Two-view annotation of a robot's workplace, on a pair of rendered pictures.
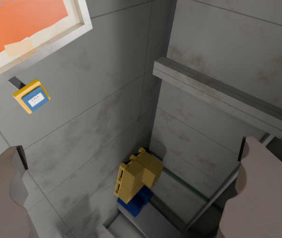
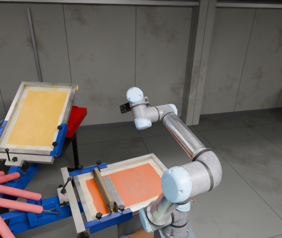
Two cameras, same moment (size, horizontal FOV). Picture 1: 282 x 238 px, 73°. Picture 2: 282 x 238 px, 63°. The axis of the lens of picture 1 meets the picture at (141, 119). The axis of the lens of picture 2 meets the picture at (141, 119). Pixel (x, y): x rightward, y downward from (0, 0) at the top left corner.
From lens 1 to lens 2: 1.32 m
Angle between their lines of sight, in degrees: 33
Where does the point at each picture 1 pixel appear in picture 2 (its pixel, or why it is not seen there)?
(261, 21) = (136, 59)
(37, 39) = (160, 173)
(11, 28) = (156, 180)
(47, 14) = (149, 169)
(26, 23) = (153, 175)
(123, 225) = not seen: outside the picture
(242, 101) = (195, 42)
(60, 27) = (154, 165)
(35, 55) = not seen: hidden behind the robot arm
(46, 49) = (163, 168)
